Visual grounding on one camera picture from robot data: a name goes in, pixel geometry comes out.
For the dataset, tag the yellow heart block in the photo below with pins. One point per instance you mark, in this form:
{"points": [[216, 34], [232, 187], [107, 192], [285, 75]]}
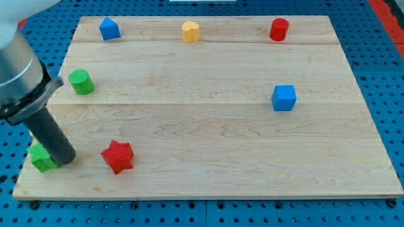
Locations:
{"points": [[190, 31]]}

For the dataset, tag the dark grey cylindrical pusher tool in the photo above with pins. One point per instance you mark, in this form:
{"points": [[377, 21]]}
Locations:
{"points": [[48, 133]]}

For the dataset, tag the light wooden board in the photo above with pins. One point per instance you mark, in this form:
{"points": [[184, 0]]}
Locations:
{"points": [[200, 120]]}

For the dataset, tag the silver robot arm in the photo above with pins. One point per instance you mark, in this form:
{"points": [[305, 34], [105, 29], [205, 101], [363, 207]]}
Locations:
{"points": [[26, 84]]}

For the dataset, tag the red cylinder block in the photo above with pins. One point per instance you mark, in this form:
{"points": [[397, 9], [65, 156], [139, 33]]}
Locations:
{"points": [[279, 29]]}

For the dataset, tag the green star block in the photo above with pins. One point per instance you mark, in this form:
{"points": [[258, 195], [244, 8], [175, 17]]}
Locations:
{"points": [[40, 158]]}

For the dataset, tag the blue cube block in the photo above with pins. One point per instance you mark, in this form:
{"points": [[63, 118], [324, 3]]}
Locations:
{"points": [[283, 97]]}

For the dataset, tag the red star block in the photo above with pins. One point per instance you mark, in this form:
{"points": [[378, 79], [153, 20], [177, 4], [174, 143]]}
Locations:
{"points": [[118, 156]]}

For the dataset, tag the green cylinder block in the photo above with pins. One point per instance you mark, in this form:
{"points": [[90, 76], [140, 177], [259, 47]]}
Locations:
{"points": [[81, 82]]}

